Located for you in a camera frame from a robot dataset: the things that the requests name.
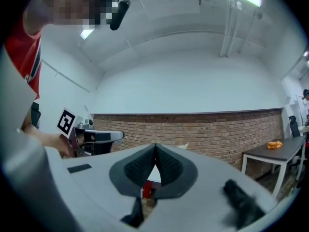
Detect person's left forearm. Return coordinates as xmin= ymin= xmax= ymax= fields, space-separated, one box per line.
xmin=21 ymin=123 xmax=73 ymax=159

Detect white ceiling air conditioner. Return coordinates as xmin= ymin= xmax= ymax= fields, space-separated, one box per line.
xmin=135 ymin=0 xmax=208 ymax=21

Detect white ceiling pipes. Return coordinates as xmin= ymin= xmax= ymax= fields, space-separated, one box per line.
xmin=219 ymin=0 xmax=242 ymax=58

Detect black office chair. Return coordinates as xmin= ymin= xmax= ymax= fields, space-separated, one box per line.
xmin=288 ymin=116 xmax=301 ymax=137

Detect silver fisheye camera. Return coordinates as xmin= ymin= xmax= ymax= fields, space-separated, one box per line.
xmin=76 ymin=118 xmax=94 ymax=131

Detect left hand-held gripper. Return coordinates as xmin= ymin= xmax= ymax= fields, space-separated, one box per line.
xmin=57 ymin=107 xmax=125 ymax=159

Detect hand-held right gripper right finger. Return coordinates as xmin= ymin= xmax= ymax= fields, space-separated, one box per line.
xmin=144 ymin=143 xmax=278 ymax=232

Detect dark table with white legs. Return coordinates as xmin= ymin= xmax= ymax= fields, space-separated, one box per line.
xmin=241 ymin=136 xmax=307 ymax=200

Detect black head camera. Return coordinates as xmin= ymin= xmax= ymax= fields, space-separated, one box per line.
xmin=109 ymin=0 xmax=131 ymax=31

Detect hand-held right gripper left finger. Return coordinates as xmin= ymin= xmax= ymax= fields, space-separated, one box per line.
xmin=61 ymin=144 xmax=156 ymax=232

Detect red shirt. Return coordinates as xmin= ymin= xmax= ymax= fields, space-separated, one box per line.
xmin=4 ymin=15 xmax=42 ymax=100

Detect red box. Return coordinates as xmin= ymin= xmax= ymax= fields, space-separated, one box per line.
xmin=142 ymin=180 xmax=160 ymax=199

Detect orange cloth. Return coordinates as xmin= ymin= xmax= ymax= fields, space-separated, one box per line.
xmin=267 ymin=141 xmax=283 ymax=150

